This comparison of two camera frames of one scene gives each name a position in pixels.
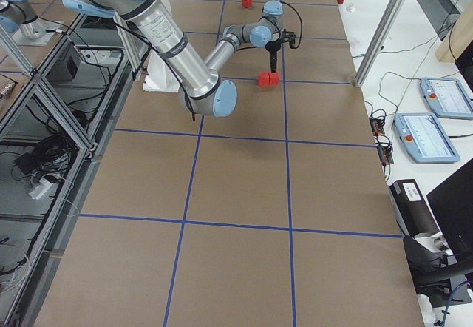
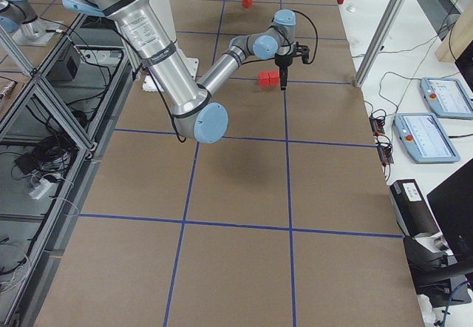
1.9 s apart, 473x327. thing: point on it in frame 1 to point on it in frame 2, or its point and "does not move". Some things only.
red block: (264, 78) does not move
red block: (247, 1) does not move
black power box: (413, 212) does not move
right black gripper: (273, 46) to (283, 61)
